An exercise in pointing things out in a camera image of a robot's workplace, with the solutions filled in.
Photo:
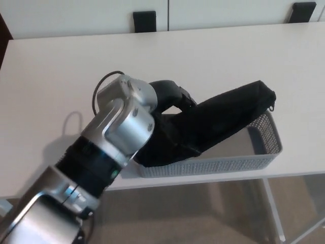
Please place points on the grey perforated plastic basket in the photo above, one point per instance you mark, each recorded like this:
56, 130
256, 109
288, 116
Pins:
228, 164

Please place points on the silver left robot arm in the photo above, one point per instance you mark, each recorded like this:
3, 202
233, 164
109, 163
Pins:
122, 127

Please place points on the white cabinet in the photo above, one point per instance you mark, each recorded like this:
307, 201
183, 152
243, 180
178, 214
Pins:
76, 17

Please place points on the white metal table leg frame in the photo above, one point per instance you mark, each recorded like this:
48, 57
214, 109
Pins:
4, 207
274, 216

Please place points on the black fabric pencil case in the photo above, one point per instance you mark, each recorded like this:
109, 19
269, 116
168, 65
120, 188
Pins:
223, 114

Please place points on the dark brown door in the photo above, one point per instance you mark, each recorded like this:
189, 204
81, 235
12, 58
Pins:
4, 38

